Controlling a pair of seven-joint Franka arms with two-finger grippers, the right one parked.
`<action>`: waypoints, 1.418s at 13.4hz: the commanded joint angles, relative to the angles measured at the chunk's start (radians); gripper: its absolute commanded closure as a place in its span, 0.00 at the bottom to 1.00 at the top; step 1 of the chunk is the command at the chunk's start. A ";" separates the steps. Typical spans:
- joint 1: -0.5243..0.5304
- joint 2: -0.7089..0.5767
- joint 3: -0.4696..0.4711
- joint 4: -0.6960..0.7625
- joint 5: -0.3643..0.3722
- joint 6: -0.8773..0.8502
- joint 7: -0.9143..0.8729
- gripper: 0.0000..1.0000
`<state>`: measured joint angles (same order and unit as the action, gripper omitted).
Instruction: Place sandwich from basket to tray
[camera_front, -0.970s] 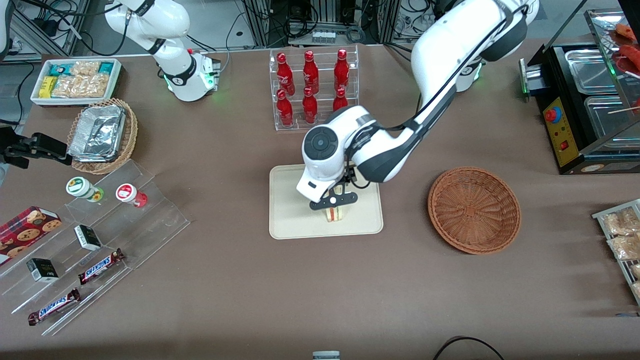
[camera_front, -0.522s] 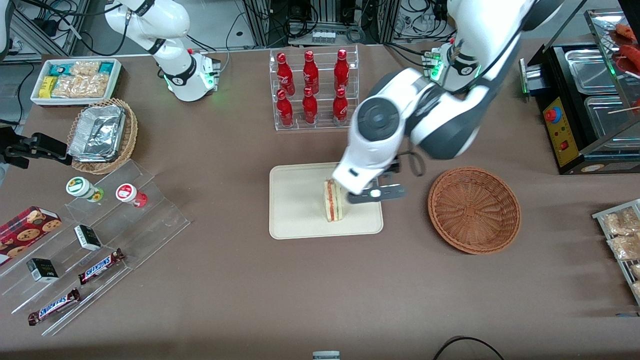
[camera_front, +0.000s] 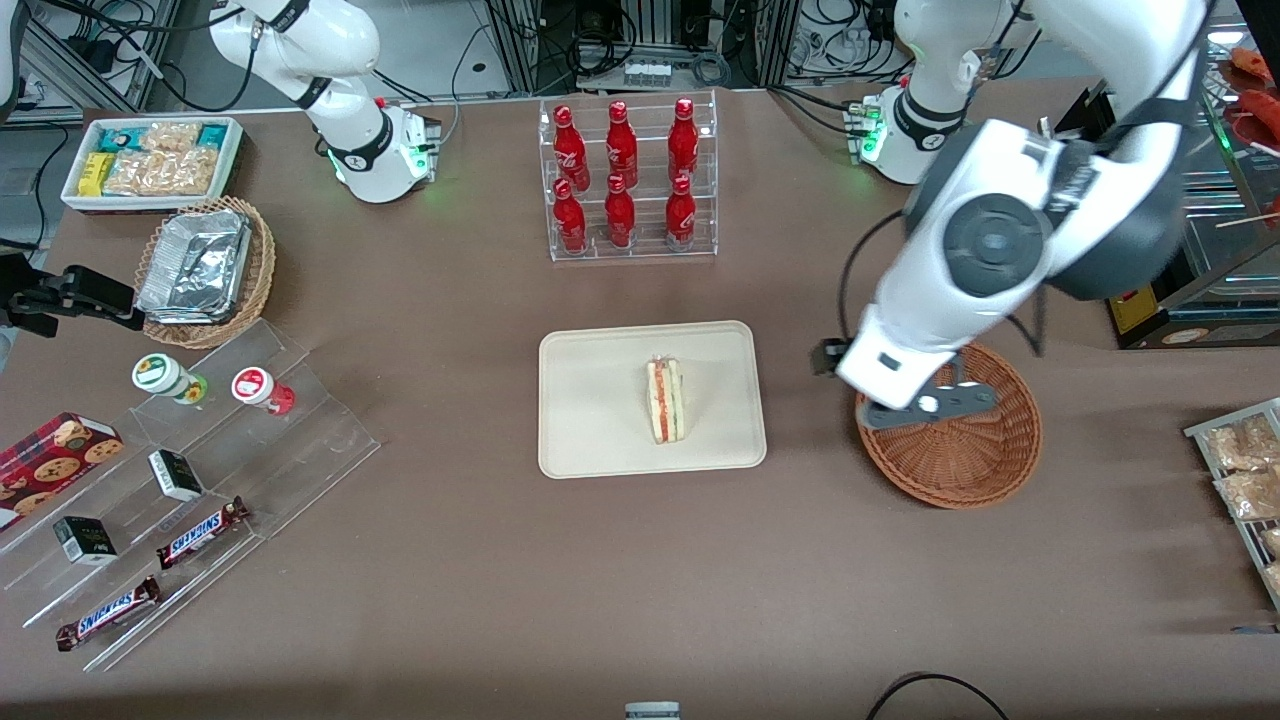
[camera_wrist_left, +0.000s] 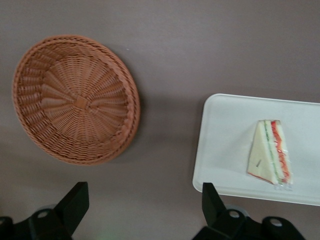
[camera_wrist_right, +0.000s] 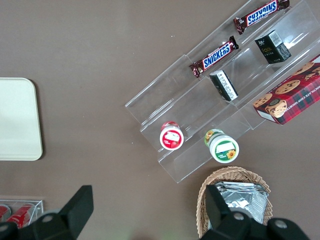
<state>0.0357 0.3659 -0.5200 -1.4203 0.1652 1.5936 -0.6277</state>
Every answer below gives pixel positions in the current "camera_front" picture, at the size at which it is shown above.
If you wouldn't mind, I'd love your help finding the brown wicker basket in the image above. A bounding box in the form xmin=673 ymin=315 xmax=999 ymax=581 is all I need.
xmin=857 ymin=343 xmax=1043 ymax=510

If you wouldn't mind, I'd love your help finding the clear acrylic step display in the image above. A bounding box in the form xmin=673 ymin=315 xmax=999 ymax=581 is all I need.
xmin=0 ymin=318 xmax=382 ymax=673

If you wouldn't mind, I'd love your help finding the white snack bin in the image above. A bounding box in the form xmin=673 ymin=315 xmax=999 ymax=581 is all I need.
xmin=60 ymin=116 xmax=245 ymax=215

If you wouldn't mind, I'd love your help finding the clear bag of pastries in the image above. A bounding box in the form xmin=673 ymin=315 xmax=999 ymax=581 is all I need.
xmin=1213 ymin=470 xmax=1280 ymax=521
xmin=1203 ymin=415 xmax=1280 ymax=473

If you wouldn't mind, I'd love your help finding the green lid cup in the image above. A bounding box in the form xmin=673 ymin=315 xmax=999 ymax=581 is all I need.
xmin=132 ymin=353 xmax=209 ymax=406

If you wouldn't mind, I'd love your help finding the light wicker basket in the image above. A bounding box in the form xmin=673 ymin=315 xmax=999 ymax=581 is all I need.
xmin=135 ymin=196 xmax=277 ymax=350

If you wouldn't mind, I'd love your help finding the black food warmer cabinet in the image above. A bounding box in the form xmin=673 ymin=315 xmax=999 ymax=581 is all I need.
xmin=1040 ymin=15 xmax=1280 ymax=351

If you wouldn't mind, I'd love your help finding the small black box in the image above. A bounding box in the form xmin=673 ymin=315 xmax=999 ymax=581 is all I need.
xmin=148 ymin=449 xmax=205 ymax=502
xmin=52 ymin=516 xmax=119 ymax=567

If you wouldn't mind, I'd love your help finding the red cola bottle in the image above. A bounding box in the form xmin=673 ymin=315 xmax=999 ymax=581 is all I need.
xmin=553 ymin=104 xmax=591 ymax=191
xmin=553 ymin=178 xmax=588 ymax=254
xmin=604 ymin=174 xmax=637 ymax=249
xmin=665 ymin=175 xmax=697 ymax=247
xmin=668 ymin=97 xmax=700 ymax=186
xmin=606 ymin=100 xmax=639 ymax=189

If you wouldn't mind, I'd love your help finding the red cookie box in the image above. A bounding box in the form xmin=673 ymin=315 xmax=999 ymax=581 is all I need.
xmin=0 ymin=412 xmax=125 ymax=531

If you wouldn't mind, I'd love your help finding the triangle sandwich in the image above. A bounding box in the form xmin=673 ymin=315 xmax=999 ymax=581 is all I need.
xmin=645 ymin=356 xmax=687 ymax=446

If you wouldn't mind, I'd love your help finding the black floor cable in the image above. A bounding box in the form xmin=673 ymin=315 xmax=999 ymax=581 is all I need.
xmin=865 ymin=673 xmax=1011 ymax=720

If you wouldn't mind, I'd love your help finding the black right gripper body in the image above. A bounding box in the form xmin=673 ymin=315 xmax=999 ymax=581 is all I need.
xmin=0 ymin=254 xmax=63 ymax=338

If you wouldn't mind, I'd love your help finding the snickers bar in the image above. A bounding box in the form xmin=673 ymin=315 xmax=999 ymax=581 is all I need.
xmin=55 ymin=576 xmax=162 ymax=652
xmin=155 ymin=497 xmax=250 ymax=571

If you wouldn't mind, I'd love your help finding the red lid cup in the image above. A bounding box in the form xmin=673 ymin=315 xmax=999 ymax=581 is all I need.
xmin=231 ymin=367 xmax=296 ymax=417

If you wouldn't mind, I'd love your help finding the steel food pan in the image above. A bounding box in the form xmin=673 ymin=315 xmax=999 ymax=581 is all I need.
xmin=1180 ymin=192 xmax=1280 ymax=281

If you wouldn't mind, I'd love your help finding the stack of foil trays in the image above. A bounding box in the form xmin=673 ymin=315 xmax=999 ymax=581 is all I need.
xmin=137 ymin=208 xmax=253 ymax=325

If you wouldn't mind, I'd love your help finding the clear acrylic bottle rack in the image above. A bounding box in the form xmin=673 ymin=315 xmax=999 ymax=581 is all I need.
xmin=538 ymin=89 xmax=719 ymax=263

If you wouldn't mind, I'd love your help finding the beige plastic tray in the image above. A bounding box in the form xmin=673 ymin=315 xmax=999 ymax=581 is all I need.
xmin=538 ymin=320 xmax=768 ymax=480

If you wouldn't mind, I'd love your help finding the clear cracker bag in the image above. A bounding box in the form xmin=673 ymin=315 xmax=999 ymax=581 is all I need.
xmin=140 ymin=122 xmax=201 ymax=154
xmin=103 ymin=149 xmax=219 ymax=197

